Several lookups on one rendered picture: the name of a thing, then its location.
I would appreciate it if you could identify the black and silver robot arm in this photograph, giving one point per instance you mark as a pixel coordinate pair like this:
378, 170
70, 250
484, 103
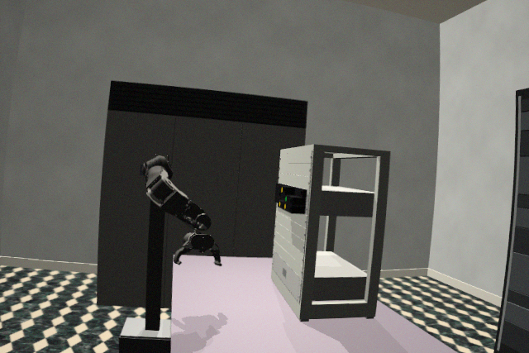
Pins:
164, 189

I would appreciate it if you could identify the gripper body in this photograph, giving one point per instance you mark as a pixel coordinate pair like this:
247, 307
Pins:
205, 241

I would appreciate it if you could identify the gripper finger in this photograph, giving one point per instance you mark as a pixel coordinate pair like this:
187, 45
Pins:
215, 251
187, 247

